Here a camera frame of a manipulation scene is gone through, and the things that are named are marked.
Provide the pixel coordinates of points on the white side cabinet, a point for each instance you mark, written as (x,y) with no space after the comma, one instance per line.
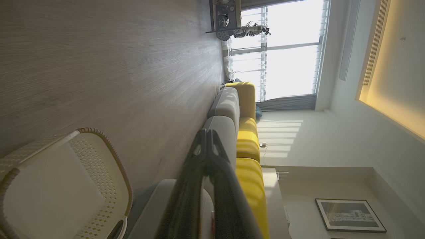
(274,205)

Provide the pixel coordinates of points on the black framed picture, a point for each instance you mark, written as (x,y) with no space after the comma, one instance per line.
(350,215)

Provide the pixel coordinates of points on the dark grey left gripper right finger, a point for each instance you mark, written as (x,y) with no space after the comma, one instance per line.
(229,199)

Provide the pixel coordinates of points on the grey curtain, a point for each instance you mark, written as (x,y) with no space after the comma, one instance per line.
(265,3)
(289,103)

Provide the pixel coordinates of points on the wheeled white grey robot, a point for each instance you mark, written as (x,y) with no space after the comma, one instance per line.
(245,31)

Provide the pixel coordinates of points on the yellow sofa back cushion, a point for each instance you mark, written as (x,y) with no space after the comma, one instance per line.
(254,192)
(248,139)

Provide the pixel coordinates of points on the white perforated laundry basket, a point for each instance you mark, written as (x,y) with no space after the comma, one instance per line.
(59,189)

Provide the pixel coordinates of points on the window with grey frame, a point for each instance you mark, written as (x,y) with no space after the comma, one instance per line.
(289,49)

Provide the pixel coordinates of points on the teal cushion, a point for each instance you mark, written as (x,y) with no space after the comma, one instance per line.
(258,111)

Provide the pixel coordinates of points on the white wall charger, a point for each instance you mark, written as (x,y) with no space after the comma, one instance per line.
(263,145)

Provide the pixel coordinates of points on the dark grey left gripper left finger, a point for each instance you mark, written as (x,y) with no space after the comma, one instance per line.
(182,199)

